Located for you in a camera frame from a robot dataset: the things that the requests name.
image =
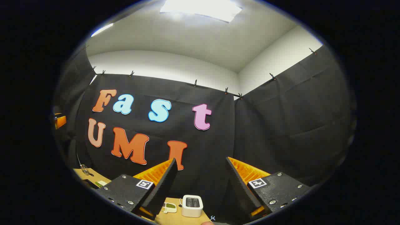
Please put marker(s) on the row of black clips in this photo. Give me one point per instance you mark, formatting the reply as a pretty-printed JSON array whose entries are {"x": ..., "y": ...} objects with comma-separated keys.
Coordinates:
[{"x": 131, "y": 74}]

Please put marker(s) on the black backdrop cloth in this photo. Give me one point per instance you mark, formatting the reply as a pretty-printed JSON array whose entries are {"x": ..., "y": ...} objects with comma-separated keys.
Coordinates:
[{"x": 281, "y": 131}]

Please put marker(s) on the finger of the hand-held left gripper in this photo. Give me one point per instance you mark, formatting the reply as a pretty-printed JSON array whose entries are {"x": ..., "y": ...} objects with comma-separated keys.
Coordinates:
[{"x": 61, "y": 121}]

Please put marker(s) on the small glass jar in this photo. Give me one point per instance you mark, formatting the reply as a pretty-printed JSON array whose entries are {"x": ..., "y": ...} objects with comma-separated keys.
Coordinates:
[{"x": 85, "y": 169}]

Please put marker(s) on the white divided bean tray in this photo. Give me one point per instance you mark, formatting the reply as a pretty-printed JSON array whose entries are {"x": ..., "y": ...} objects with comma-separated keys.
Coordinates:
[{"x": 170, "y": 207}]

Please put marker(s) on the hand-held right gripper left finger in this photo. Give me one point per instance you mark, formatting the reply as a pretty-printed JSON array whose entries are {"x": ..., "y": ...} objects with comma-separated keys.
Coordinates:
[{"x": 162, "y": 187}]

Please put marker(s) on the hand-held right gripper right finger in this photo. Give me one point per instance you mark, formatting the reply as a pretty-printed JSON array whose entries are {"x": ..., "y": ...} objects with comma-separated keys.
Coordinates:
[{"x": 240, "y": 187}]

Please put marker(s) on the ceiling light panel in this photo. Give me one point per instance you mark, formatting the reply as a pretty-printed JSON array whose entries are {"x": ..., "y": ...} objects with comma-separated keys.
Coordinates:
[
  {"x": 101, "y": 30},
  {"x": 200, "y": 8}
]

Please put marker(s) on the black flat device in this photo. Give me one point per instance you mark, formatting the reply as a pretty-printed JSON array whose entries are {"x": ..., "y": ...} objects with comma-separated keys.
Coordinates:
[{"x": 90, "y": 183}]

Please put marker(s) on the white toaster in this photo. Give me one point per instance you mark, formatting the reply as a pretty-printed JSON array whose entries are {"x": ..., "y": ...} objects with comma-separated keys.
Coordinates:
[{"x": 192, "y": 206}]

